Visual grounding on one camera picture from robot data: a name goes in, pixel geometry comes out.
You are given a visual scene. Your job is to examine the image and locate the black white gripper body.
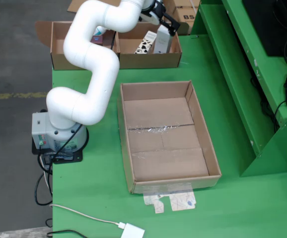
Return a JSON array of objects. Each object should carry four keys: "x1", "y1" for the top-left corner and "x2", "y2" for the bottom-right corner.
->
[{"x1": 140, "y1": 0, "x2": 166, "y2": 25}]

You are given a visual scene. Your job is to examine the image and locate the cow print white carton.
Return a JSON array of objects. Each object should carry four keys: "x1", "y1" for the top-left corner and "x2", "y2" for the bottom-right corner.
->
[{"x1": 134, "y1": 31, "x2": 157, "y2": 55}]

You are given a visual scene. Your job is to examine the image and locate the grey robot base box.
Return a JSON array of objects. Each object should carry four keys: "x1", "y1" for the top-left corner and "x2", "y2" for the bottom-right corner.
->
[{"x1": 31, "y1": 111, "x2": 88, "y2": 153}]

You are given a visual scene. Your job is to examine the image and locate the BS printed cardboard box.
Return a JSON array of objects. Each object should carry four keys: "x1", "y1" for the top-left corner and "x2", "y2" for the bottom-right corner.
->
[{"x1": 172, "y1": 6, "x2": 196, "y2": 23}]

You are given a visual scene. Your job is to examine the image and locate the small dark red box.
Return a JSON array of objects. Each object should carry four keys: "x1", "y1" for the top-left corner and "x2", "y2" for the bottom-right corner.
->
[{"x1": 90, "y1": 35, "x2": 104, "y2": 47}]

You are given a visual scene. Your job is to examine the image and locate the opened flat cardboard box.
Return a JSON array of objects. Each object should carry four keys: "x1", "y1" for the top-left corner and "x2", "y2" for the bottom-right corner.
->
[{"x1": 67, "y1": 0, "x2": 84, "y2": 12}]

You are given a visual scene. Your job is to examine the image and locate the cardboard box with round flap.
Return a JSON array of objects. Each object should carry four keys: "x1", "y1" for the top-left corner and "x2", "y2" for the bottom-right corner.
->
[{"x1": 35, "y1": 20, "x2": 120, "y2": 71}]

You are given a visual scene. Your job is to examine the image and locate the large shallow cardboard tray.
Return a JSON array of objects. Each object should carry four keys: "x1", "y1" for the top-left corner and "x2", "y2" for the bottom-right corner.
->
[{"x1": 117, "y1": 79, "x2": 222, "y2": 194}]

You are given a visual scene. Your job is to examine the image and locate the tall white grey carton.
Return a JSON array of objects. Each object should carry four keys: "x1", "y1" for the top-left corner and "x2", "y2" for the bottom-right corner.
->
[{"x1": 153, "y1": 24, "x2": 173, "y2": 54}]

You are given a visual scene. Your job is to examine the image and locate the white bottle teal label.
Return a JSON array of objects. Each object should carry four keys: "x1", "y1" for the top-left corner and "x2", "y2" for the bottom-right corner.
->
[{"x1": 94, "y1": 25, "x2": 107, "y2": 36}]

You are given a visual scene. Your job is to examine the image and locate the black monitor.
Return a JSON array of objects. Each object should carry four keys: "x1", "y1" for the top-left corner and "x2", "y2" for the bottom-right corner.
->
[{"x1": 241, "y1": 0, "x2": 287, "y2": 57}]

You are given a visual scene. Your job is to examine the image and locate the flattened printed carton piece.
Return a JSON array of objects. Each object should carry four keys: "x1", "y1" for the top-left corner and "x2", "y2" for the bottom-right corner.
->
[{"x1": 143, "y1": 189, "x2": 198, "y2": 214}]

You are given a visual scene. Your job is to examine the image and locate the white adapter block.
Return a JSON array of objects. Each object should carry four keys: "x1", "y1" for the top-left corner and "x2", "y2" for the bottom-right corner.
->
[{"x1": 120, "y1": 223, "x2": 145, "y2": 238}]

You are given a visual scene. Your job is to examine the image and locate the strapped brown cardboard box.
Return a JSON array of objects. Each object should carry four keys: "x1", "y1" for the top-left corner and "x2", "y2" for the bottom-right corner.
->
[{"x1": 174, "y1": 0, "x2": 201, "y2": 8}]

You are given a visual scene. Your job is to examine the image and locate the green metal shelf frame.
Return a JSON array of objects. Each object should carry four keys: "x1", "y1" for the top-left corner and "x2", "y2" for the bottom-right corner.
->
[{"x1": 190, "y1": 0, "x2": 287, "y2": 178}]

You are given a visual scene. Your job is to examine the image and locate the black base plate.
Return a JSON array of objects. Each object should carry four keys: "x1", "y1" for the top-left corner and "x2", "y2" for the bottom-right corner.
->
[{"x1": 31, "y1": 137, "x2": 84, "y2": 165}]

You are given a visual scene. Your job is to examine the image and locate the thin white floor cable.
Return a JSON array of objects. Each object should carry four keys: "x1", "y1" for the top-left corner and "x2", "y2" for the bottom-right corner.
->
[{"x1": 40, "y1": 156, "x2": 53, "y2": 194}]

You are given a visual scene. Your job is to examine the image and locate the black floor cable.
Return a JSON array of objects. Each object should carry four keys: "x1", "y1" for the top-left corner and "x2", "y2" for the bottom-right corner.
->
[{"x1": 34, "y1": 161, "x2": 54, "y2": 206}]

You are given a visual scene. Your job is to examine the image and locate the black cable under adapter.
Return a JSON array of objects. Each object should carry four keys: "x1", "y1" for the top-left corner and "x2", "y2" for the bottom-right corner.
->
[{"x1": 45, "y1": 218, "x2": 87, "y2": 238}]

